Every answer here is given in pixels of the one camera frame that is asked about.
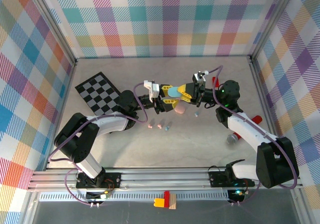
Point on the light blue earbud charging case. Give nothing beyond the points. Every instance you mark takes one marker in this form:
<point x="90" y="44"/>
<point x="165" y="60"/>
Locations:
<point x="173" y="91"/>

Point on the pink earbud charging case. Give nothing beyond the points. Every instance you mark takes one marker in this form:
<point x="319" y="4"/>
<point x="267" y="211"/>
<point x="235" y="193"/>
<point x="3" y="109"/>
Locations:
<point x="180" y="110"/>

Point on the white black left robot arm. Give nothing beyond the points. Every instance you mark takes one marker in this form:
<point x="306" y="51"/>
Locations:
<point x="77" y="146"/>

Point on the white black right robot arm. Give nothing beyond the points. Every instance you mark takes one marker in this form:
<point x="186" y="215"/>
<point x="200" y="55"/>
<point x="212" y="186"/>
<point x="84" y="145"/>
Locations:
<point x="275" y="169"/>

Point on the black grey checkerboard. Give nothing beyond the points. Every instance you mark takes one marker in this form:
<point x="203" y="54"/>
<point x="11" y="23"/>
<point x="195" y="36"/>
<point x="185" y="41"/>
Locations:
<point x="97" y="93"/>

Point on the red cylinder with grey cap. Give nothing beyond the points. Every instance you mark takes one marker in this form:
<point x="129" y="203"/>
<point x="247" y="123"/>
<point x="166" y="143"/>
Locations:
<point x="231" y="139"/>

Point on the tall red toy brick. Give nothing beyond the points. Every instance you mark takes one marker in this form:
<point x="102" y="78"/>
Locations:
<point x="167" y="195"/>

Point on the small black circuit board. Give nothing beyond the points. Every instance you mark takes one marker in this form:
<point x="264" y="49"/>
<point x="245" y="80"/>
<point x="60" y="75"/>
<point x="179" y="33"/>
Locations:
<point x="95" y="196"/>
<point x="235" y="193"/>

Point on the orange yellow toy brick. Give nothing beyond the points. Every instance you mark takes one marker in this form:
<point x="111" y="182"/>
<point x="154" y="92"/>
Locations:
<point x="158" y="202"/>

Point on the tan wooden block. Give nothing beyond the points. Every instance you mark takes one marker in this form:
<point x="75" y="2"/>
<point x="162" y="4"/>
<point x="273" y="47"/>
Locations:
<point x="173" y="204"/>

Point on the aluminium side rail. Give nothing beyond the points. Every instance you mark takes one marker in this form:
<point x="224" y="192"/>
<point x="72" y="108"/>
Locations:
<point x="68" y="86"/>
<point x="262" y="96"/>

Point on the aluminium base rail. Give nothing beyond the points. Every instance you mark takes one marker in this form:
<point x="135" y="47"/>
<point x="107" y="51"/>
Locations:
<point x="162" y="179"/>

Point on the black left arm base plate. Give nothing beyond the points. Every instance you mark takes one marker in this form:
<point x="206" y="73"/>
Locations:
<point x="115" y="177"/>

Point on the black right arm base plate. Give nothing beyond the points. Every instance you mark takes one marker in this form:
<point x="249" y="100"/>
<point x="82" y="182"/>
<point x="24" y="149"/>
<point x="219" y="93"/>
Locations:
<point x="217" y="180"/>

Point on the aluminium frame post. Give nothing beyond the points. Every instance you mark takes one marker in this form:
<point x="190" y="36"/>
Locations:
<point x="53" y="21"/>
<point x="271" y="21"/>

